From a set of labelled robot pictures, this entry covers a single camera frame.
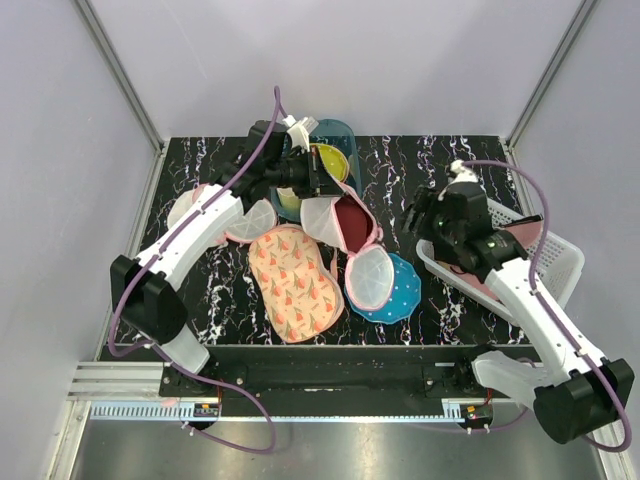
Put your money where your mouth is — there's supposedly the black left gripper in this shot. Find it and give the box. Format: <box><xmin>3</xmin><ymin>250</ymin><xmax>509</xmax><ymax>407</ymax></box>
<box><xmin>266</xmin><ymin>145</ymin><xmax>344</xmax><ymax>200</ymax></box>

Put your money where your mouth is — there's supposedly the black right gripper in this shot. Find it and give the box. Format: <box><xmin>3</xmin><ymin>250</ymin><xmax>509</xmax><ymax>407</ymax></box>
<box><xmin>394</xmin><ymin>185</ymin><xmax>464</xmax><ymax>247</ymax></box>

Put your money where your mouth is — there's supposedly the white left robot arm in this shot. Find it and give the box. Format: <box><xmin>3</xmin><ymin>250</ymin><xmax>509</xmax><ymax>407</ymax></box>
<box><xmin>110</xmin><ymin>116</ymin><xmax>341</xmax><ymax>396</ymax></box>

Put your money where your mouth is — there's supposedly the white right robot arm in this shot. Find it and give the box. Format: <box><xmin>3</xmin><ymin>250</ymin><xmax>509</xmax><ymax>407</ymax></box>
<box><xmin>402</xmin><ymin>181</ymin><xmax>635</xmax><ymax>452</ymax></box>

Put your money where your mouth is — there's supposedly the floral pink laundry bag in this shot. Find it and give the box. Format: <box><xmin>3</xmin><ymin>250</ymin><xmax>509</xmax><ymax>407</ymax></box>
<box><xmin>248</xmin><ymin>224</ymin><xmax>344</xmax><ymax>343</ymax></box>

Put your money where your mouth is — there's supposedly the yellow dotted plate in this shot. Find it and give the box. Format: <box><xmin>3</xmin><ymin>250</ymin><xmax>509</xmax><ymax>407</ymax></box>
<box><xmin>311</xmin><ymin>143</ymin><xmax>350</xmax><ymax>182</ymax></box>

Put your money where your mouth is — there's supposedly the teal transparent bin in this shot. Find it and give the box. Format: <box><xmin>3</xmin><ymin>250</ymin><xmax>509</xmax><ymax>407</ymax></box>
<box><xmin>270</xmin><ymin>119</ymin><xmax>363</xmax><ymax>223</ymax></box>

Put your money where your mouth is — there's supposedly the blue dotted plate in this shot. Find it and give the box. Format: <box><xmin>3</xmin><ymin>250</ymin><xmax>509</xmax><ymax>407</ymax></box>
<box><xmin>344</xmin><ymin>253</ymin><xmax>421</xmax><ymax>325</ymax></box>

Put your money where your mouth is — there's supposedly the white plastic basket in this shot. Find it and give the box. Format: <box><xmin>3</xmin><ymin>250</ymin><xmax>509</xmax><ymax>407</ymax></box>
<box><xmin>416</xmin><ymin>199</ymin><xmax>585</xmax><ymax>326</ymax></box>

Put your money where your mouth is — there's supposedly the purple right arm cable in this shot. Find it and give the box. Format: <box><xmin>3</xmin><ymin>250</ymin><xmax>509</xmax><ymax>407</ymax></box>
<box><xmin>464</xmin><ymin>159</ymin><xmax>634</xmax><ymax>454</ymax></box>

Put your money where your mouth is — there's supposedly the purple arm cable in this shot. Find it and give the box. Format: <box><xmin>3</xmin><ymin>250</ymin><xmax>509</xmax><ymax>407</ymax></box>
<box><xmin>464</xmin><ymin>159</ymin><xmax>634</xmax><ymax>454</ymax></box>
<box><xmin>107</xmin><ymin>85</ymin><xmax>286</xmax><ymax>455</ymax></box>

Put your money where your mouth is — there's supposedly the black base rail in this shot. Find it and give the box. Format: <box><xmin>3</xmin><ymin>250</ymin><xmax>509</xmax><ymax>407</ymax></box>
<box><xmin>158</xmin><ymin>344</ymin><xmax>515</xmax><ymax>419</ymax></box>

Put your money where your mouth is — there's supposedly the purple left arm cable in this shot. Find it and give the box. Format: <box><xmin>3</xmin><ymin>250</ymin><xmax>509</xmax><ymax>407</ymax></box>
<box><xmin>107</xmin><ymin>85</ymin><xmax>286</xmax><ymax>455</ymax></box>

